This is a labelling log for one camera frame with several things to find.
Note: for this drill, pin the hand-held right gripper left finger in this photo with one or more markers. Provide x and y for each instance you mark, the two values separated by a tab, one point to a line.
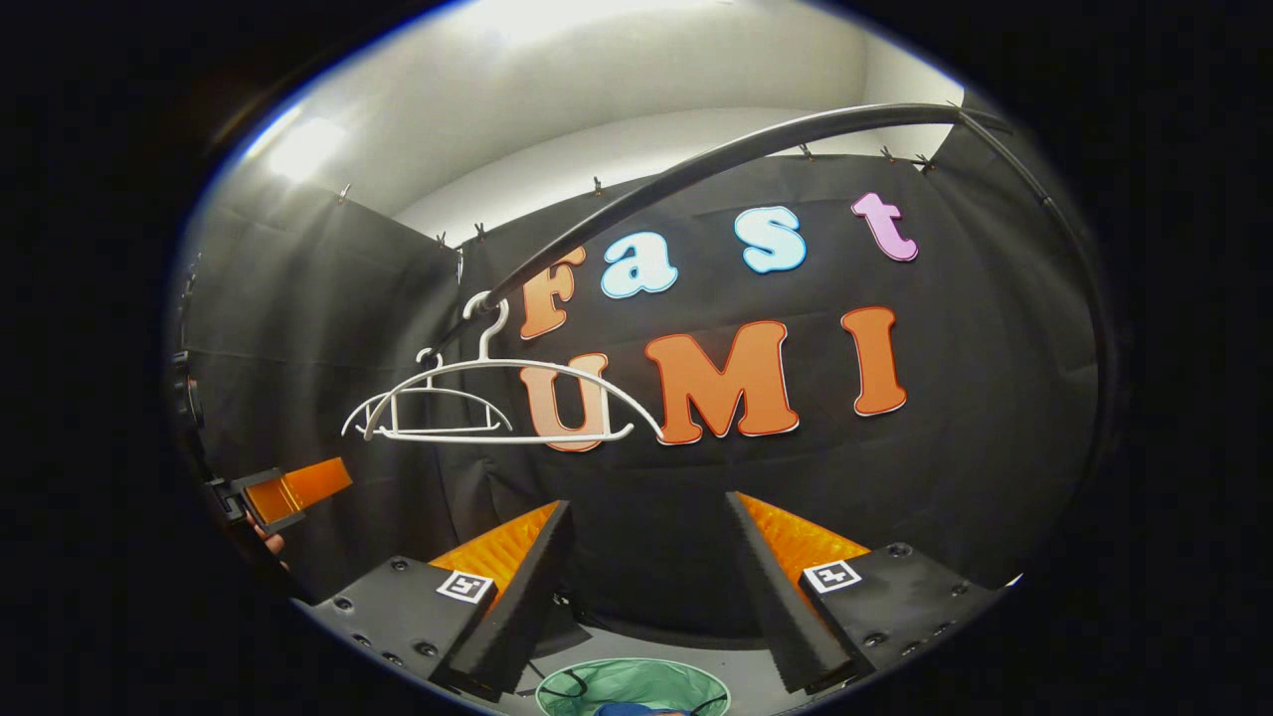
517	607

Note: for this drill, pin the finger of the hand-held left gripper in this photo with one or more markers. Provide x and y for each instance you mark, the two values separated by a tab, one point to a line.
318	477

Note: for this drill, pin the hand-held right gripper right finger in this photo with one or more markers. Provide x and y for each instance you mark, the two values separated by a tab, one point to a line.
771	597

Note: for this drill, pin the green laundry hamper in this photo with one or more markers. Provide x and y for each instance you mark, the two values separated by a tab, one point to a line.
636	681

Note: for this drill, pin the white plastic hanger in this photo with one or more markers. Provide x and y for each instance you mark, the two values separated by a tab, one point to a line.
428	390
517	438

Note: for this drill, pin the black clothes rack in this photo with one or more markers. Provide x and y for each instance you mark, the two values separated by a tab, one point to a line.
696	164

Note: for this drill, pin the small ceiling light panel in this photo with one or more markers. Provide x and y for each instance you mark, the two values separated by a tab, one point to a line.
303	149

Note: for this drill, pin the black backdrop cloth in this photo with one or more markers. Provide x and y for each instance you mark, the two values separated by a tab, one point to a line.
995	398

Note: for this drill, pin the row of metal clips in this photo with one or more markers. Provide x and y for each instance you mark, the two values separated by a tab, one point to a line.
597	185

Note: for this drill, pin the large ceiling light panel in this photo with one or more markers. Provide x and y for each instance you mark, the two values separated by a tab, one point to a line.
597	18

